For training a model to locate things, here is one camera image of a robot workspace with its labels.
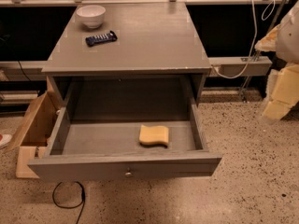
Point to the grey wooden cabinet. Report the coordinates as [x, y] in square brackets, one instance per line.
[155, 70]

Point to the round metal drawer knob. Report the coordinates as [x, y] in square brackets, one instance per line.
[128, 173]

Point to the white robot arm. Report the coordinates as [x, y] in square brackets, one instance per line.
[290, 35]

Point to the metal diagonal pole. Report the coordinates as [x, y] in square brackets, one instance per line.
[254, 58]

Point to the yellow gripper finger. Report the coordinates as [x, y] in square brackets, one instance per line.
[268, 42]
[282, 92]

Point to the grey metal rail beam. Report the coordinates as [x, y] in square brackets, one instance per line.
[227, 66]

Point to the white ceramic bowl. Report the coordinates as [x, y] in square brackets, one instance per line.
[92, 16]

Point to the red white shoe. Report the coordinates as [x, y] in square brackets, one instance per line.
[4, 140]

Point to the grey open top drawer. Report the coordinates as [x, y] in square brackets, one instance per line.
[103, 150]

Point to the light wooden box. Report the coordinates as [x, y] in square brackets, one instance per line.
[33, 134]

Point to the yellow sponge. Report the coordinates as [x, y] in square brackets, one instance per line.
[154, 135]

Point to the dark blue snack bar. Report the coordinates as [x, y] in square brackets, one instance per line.
[101, 39]

